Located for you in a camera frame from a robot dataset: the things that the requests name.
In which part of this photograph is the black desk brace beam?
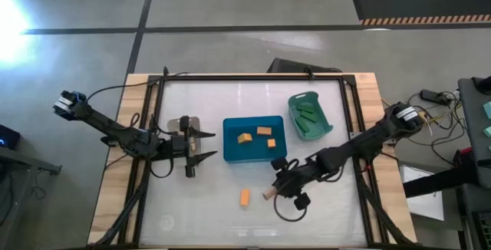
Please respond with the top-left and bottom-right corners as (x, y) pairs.
(402, 164), (480, 199)

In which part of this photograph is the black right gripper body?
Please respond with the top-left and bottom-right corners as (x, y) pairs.
(271, 156), (319, 211)

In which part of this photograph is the dark desk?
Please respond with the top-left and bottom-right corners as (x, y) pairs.
(457, 76), (491, 189)

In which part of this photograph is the black power adapter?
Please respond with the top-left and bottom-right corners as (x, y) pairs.
(419, 89), (450, 105)

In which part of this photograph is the black aluminium table frame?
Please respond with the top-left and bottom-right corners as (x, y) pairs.
(94, 72), (414, 248)

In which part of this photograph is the clear plastic bin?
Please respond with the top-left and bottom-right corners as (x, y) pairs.
(166, 116), (202, 165)

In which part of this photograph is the teal plastic bin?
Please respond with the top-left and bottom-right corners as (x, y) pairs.
(288, 90), (334, 142)

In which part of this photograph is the blue plastic bin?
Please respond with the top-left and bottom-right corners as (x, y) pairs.
(222, 115), (288, 164)

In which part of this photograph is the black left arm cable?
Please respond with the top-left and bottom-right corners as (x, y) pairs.
(84, 65), (189, 104)

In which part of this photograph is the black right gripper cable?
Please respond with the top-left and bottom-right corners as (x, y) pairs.
(272, 194), (308, 222)

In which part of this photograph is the tangle of floor cables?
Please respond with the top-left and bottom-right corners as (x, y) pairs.
(381, 90), (467, 159)

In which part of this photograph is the black device with blue light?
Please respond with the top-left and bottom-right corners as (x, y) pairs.
(0, 123), (21, 150)

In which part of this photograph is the black hazard-striped floor mat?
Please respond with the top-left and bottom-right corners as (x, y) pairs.
(350, 0), (491, 27)

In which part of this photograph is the black box case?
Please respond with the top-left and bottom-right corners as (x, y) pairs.
(266, 58), (343, 74)

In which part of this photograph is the black frame corner bracket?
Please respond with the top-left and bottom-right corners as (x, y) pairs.
(342, 74), (358, 90)

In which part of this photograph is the white paper sheet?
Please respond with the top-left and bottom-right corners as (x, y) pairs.
(398, 164), (446, 222)

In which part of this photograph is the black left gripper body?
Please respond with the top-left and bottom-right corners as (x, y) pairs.
(168, 115), (196, 178)

